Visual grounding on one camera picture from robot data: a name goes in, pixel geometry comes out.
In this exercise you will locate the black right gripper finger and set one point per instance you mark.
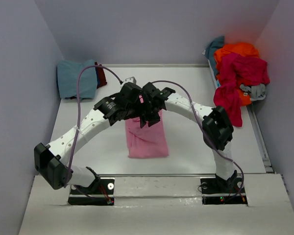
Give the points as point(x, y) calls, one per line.
point(143, 120)
point(153, 119)

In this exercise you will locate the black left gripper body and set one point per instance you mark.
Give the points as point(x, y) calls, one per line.
point(127, 116)

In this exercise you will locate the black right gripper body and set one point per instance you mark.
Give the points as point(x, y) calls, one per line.
point(154, 114)

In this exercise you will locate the pink t shirt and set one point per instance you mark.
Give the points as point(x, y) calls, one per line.
point(147, 142)

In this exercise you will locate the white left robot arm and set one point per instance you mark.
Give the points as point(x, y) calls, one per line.
point(54, 160)

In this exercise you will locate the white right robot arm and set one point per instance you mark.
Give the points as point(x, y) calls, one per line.
point(213, 122)

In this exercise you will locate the folded dark red t shirt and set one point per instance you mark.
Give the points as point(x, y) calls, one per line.
point(101, 78)

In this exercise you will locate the folded light blue t shirt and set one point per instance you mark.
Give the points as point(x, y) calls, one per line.
point(67, 75)

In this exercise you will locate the clear plastic bin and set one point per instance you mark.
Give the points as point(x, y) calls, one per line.
point(212, 65)

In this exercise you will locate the teal t shirt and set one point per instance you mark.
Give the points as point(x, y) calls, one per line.
point(216, 44)

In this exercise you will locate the magenta t shirt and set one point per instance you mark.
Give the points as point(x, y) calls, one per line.
point(236, 70)

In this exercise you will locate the grey t shirt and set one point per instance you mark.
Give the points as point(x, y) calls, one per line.
point(255, 93)

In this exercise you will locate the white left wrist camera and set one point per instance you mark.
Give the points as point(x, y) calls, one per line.
point(130, 80)

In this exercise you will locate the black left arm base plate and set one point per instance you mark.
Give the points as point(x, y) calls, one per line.
point(103, 195)

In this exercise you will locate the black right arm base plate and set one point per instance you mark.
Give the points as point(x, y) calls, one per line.
point(213, 195)

